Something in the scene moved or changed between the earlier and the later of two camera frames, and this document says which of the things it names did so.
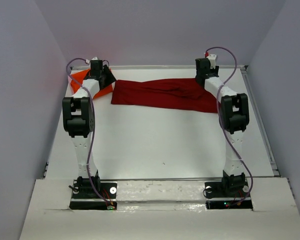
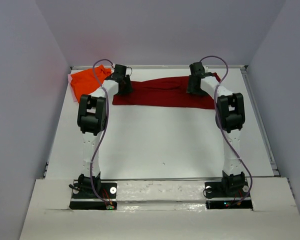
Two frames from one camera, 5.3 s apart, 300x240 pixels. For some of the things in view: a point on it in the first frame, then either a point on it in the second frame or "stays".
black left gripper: x=111 y=78 -> x=128 y=89
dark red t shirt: x=185 y=94 stays
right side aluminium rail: x=245 y=70 stays
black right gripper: x=216 y=70 -> x=191 y=88
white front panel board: x=162 y=209 stays
